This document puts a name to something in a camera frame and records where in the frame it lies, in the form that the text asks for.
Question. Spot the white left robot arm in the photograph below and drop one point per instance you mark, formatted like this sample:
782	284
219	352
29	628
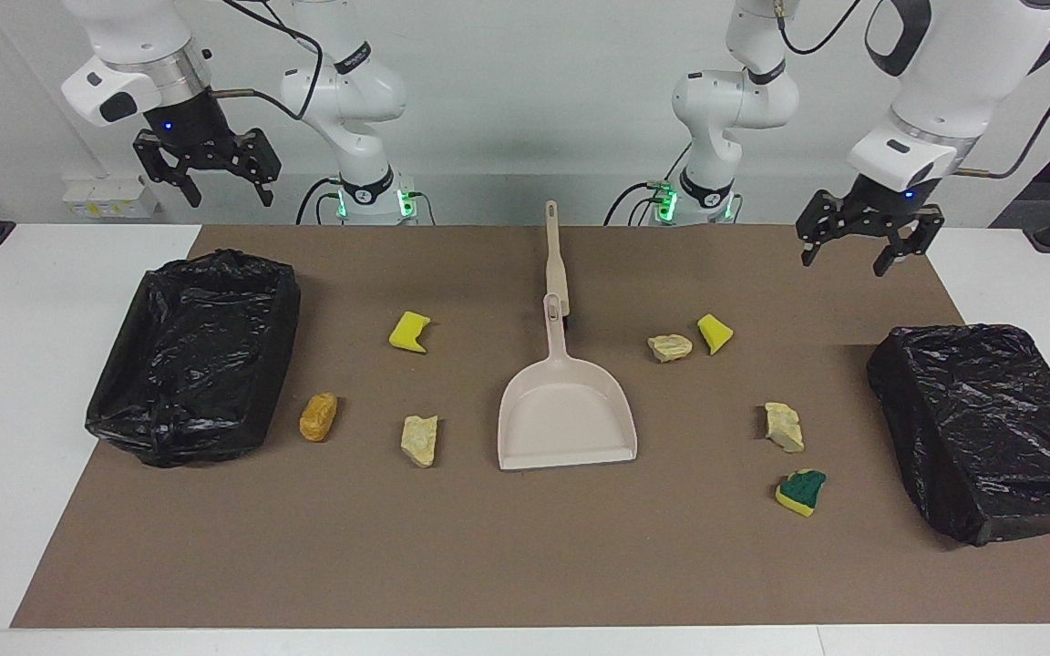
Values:
962	82

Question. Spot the beige foam chunk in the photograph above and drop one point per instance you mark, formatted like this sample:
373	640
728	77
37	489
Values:
419	439
783	425

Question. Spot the box covered by black bag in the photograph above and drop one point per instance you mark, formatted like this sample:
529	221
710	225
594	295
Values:
990	428

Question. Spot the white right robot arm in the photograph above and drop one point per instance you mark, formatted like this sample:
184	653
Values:
343	91

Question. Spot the white wall socket box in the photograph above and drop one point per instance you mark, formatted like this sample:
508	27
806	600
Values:
110	196

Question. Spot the open bin black bag liner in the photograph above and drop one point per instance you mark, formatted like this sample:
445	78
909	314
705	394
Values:
197	364

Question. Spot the yellow sponge wedge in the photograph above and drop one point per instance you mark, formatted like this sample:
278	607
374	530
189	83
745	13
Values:
714	333

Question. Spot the beige hand brush black bristles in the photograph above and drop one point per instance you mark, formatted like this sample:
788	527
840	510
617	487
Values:
552	255

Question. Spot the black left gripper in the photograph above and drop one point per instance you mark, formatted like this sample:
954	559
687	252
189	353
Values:
880	208

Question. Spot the orange striped toy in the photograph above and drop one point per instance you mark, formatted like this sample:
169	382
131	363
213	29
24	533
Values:
669	347

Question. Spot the beige plastic dustpan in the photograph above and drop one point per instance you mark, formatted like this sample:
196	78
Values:
561	410

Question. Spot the orange-brown bread roll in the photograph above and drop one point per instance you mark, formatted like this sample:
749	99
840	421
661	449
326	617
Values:
318	417

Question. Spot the brown paper table mat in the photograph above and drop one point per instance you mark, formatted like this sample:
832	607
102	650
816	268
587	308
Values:
488	547

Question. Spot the green and yellow sponge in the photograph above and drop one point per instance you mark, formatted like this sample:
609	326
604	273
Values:
800	490

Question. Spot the notched yellow sponge piece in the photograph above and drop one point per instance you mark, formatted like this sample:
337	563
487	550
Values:
408	330

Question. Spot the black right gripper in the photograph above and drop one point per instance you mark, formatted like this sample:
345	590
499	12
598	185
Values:
183	132

